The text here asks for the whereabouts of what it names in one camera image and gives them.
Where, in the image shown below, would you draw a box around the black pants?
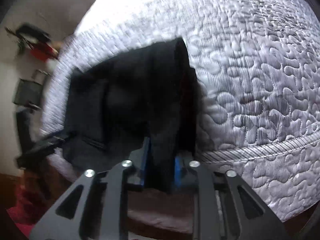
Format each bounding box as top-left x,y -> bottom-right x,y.
62,38 -> 200,193

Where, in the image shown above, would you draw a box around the black metal chair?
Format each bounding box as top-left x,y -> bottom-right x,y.
12,69 -> 51,111

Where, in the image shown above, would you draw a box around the coat rack with clothes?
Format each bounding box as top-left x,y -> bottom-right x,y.
4,23 -> 59,62

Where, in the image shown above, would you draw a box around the grey quilted bedspread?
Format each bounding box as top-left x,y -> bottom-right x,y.
41,0 -> 319,221

